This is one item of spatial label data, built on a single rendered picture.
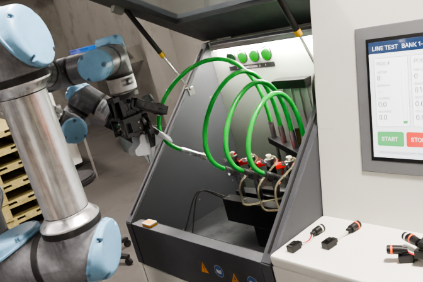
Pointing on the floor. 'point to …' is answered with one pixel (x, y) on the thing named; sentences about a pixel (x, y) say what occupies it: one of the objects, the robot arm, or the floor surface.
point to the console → (398, 14)
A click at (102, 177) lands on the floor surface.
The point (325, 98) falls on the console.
